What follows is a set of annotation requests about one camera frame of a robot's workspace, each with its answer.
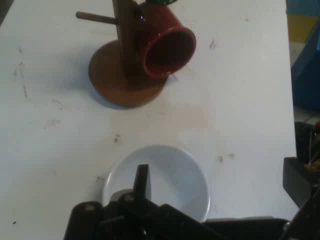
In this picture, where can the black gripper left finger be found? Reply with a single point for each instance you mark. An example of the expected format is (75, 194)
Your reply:
(143, 180)

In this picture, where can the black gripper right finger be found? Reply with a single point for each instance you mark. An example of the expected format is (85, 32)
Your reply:
(297, 185)

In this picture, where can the white bowl with blue outside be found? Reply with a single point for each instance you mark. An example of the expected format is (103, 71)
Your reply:
(175, 170)

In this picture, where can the black stand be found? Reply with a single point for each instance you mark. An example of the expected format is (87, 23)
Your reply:
(306, 140)

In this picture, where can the brown wooden mug tree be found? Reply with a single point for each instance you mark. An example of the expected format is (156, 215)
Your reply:
(120, 92)

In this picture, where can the dark blue box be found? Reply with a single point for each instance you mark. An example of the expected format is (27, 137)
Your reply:
(307, 75)

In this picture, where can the red enamel mug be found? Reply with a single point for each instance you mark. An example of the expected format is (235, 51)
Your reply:
(162, 25)

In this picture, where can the yellow box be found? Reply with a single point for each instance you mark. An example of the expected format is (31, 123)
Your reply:
(298, 27)

